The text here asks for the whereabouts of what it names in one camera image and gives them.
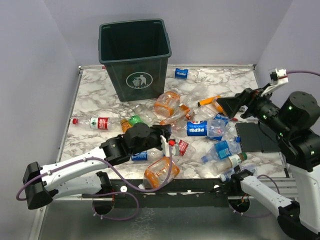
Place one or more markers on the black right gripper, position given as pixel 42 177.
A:
pixel 251 97

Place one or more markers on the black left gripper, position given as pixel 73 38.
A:
pixel 159 130

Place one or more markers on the large clear plastic bottle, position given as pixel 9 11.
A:
pixel 145 114

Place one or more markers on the blue label water bottle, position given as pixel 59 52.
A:
pixel 213 129

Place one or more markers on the orange label crushed bottle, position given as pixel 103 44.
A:
pixel 183 112

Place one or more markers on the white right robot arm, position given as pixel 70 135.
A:
pixel 300 220

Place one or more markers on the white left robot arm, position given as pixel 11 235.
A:
pixel 83 174

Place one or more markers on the dark green trash bin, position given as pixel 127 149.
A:
pixel 135 54

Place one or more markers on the crushed Pepsi bottle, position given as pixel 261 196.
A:
pixel 223 118

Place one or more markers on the green plastic bottle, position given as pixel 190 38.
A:
pixel 134 120

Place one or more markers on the small orange tea bottle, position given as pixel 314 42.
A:
pixel 125 125

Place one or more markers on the yellow utility knife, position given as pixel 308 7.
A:
pixel 207 101

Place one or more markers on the blue label bottle near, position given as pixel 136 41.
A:
pixel 148 155

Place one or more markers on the black flat box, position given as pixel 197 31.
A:
pixel 254 138

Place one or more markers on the large orange juice bottle near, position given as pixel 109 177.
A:
pixel 155 174

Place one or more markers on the large orange juice bottle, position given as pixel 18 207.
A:
pixel 167 103
pixel 155 174

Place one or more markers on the large orange juice bottle far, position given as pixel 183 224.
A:
pixel 167 103

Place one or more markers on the light blue label bottle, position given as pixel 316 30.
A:
pixel 222 150

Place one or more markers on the red cap water bottle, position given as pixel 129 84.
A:
pixel 97 123

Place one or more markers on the red label clear bottle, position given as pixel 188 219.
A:
pixel 186 150

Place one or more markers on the green cap milk tea bottle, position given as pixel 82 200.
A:
pixel 229 162

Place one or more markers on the far Pepsi label bottle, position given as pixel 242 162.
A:
pixel 185 74

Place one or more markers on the small clear blue cap bottle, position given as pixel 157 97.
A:
pixel 226 176

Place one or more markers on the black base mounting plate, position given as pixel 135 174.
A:
pixel 184 193

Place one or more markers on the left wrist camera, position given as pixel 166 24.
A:
pixel 168 146

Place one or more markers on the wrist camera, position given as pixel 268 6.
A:
pixel 279 78
pixel 168 146

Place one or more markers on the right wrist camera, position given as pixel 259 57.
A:
pixel 279 78

